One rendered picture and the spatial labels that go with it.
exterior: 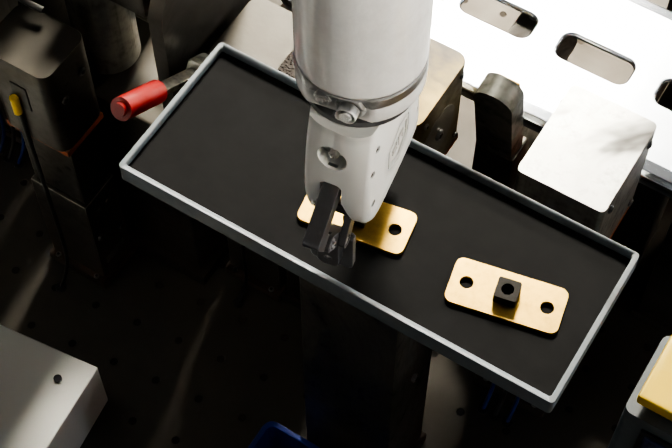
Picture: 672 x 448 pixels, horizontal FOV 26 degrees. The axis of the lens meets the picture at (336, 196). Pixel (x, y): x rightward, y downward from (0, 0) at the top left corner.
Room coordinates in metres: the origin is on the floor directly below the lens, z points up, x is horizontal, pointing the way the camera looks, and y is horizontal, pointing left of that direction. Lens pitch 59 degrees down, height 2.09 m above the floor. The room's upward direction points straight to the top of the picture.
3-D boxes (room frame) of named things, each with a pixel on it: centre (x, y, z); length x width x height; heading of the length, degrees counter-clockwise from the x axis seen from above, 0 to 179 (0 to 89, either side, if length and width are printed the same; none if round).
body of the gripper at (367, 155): (0.55, -0.02, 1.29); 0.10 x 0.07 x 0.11; 158
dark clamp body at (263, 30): (0.76, 0.07, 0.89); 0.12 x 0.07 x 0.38; 148
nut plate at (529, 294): (0.48, -0.12, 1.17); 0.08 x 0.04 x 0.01; 70
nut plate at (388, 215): (0.55, -0.02, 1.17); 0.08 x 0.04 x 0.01; 68
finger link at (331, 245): (0.49, 0.01, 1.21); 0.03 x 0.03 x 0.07; 68
